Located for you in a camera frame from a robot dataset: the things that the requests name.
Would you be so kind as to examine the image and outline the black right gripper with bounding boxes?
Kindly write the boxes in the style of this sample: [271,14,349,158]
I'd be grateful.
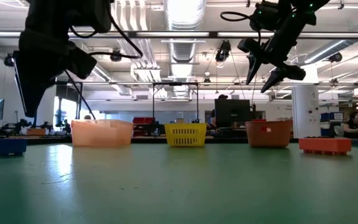
[246,14,316,94]

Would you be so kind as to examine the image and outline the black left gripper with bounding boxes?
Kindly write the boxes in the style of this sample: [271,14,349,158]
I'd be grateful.
[13,29,74,118]

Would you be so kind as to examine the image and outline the orange toy building block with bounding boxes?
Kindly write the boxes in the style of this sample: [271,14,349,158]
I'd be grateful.
[298,137,352,156]

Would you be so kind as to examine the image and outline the white column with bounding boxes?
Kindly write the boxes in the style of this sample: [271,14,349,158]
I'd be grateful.
[291,63,320,139]

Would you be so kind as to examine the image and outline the black computer monitor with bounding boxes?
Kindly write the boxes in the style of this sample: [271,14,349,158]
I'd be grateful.
[214,98,252,128]

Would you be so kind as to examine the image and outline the blue toy building block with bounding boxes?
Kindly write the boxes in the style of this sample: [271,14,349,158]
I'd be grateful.
[0,138,28,157]

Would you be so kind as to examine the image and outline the orange plastic bin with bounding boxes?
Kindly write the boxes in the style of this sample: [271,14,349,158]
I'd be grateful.
[245,120,293,149]

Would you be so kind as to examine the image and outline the blue storage bin shelf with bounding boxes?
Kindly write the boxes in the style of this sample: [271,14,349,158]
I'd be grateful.
[319,111,345,138]

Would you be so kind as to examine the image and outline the pale peach plastic bin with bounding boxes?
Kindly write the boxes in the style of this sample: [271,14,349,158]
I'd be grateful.
[70,119,134,147]

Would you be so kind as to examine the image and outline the yellow slotted plastic basket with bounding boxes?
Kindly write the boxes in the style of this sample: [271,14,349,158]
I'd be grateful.
[163,123,208,147]

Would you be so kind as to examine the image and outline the red storage bins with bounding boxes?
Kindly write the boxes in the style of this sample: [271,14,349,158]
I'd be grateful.
[132,116,155,138]

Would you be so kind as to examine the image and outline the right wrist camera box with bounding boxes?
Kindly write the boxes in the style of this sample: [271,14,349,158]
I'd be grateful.
[237,37,262,56]

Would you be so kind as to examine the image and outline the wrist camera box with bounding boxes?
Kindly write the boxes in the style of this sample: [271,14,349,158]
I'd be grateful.
[237,37,262,56]
[68,46,98,80]

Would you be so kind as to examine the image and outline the thin black cable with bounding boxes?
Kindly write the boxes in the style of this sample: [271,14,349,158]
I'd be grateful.
[63,70,96,121]

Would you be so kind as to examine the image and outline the black overhead camera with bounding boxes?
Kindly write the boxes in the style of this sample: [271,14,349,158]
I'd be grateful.
[214,39,232,63]

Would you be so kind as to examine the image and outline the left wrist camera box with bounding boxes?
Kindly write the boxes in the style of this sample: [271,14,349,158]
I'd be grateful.
[68,46,98,80]

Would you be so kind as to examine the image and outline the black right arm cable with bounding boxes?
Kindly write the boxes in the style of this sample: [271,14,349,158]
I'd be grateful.
[220,11,262,44]

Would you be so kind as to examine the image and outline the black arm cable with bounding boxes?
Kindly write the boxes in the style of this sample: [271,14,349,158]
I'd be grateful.
[68,0,144,60]
[220,11,262,44]

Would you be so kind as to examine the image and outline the silver ceiling duct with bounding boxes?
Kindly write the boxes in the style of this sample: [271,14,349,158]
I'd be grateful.
[162,0,207,98]

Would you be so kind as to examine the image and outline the black background frame stand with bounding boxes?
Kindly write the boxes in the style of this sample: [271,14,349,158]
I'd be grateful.
[152,81,200,125]

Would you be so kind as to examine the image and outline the black frame crossbeam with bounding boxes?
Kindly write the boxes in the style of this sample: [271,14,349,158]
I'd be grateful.
[0,30,358,40]

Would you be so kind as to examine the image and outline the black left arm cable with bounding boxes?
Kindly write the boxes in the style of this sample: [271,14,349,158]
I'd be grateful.
[68,0,144,60]

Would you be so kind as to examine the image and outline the black table frame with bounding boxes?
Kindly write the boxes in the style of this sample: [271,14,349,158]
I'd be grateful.
[0,136,358,145]

